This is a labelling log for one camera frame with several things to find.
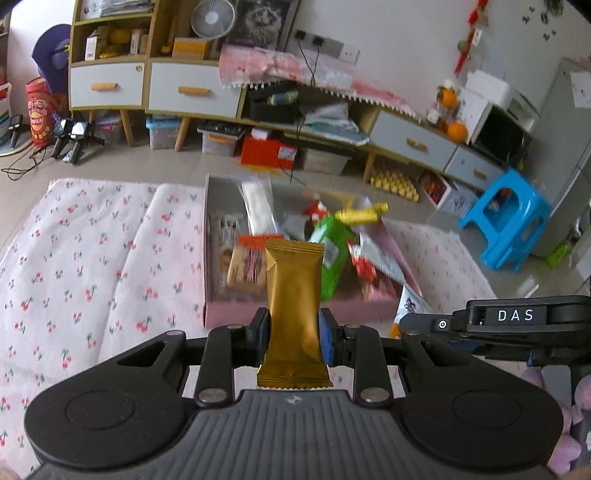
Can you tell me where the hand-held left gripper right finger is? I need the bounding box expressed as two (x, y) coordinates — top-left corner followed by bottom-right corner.
(318, 308), (485, 409)

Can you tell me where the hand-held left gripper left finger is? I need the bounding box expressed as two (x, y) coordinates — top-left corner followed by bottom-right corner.
(99, 308), (271, 409)

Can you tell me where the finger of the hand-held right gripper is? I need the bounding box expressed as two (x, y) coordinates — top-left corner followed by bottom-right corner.
(399, 314), (468, 337)

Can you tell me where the orange lotus root snack packet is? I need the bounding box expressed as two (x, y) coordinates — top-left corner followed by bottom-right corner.
(390, 283), (435, 340)

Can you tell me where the pink cardboard box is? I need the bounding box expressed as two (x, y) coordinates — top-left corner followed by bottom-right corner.
(203, 173), (423, 328)

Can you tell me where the gold snack packet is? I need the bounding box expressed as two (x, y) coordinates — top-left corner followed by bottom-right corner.
(256, 239), (334, 389)

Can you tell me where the brown biscuit packet pink label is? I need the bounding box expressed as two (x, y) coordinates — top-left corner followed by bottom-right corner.
(227, 234), (269, 288)

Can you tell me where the red white snack packet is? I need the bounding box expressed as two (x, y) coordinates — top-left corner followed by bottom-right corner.
(347, 231), (407, 303)
(302, 199), (329, 223)

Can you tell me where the green snack packet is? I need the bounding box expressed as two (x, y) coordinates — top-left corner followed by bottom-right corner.
(308, 215), (360, 302)

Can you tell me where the yellow snack packet blue label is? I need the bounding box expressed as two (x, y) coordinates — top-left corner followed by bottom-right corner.
(333, 202), (389, 227)

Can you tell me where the long clear snack packet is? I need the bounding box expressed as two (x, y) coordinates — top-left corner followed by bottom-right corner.
(239, 178), (279, 237)

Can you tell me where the blue plastic stool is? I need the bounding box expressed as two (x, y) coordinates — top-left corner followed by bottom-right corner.
(459, 168), (552, 273)

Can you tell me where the person's purple fuzzy clothing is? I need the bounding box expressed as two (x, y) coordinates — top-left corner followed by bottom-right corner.
(522, 364), (591, 478)

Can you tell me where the white printed box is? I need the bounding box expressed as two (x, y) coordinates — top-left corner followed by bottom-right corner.
(420, 171), (478, 215)

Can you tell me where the yellow egg tray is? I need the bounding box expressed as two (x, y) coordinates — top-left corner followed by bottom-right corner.
(372, 168), (419, 201)

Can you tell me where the grey refrigerator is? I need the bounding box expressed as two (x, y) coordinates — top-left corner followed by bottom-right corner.
(526, 58), (591, 259)

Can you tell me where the clear storage bin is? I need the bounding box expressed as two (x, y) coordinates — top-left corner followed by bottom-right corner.
(198, 122), (243, 158)
(298, 143), (356, 176)

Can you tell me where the red cardboard box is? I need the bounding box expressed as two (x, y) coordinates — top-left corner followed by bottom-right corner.
(240, 134), (298, 171)

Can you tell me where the cherry print cloth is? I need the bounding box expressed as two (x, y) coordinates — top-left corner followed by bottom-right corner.
(0, 178), (498, 480)

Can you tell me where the black microwave oven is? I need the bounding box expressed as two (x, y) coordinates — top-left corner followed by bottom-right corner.
(471, 104), (532, 167)

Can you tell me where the stack of papers and bags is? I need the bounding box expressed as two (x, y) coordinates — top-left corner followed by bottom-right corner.
(305, 102), (370, 146)

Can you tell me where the clear bin blue lid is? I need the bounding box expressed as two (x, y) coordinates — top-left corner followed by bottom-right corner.
(147, 115), (181, 151)

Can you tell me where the black box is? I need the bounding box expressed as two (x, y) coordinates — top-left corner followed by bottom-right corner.
(249, 83), (301, 123)

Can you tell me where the white foam box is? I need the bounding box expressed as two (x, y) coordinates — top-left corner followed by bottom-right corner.
(464, 71), (513, 107)

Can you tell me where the black hand-held device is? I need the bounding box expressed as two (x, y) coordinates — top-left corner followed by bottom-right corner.
(52, 120), (75, 160)
(65, 121), (93, 164)

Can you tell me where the pink floral cloth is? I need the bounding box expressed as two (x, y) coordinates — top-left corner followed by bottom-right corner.
(219, 46), (426, 123)

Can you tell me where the wooden cabinet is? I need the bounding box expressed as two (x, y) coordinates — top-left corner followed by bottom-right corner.
(68, 0), (509, 192)

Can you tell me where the orange cardboard box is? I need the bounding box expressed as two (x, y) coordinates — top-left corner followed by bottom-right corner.
(172, 37), (215, 60)

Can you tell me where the cat picture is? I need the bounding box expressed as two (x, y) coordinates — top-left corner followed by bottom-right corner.
(226, 0), (301, 49)

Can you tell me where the white desk fan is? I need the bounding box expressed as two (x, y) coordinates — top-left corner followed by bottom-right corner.
(191, 0), (236, 40)

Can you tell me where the white drawer wooden handle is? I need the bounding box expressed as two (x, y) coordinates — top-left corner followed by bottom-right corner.
(148, 62), (243, 116)
(369, 111), (458, 162)
(447, 148), (504, 190)
(69, 62), (146, 109)

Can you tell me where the black power cable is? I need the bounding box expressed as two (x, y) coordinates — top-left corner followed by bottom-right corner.
(288, 41), (319, 185)

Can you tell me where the wall socket panel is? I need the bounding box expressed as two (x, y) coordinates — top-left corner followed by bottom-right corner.
(293, 30), (361, 63)

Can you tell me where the black floor cable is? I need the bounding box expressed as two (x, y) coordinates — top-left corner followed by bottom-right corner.
(0, 145), (51, 181)

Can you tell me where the red wall decoration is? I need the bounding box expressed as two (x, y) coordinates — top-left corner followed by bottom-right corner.
(455, 0), (490, 77)

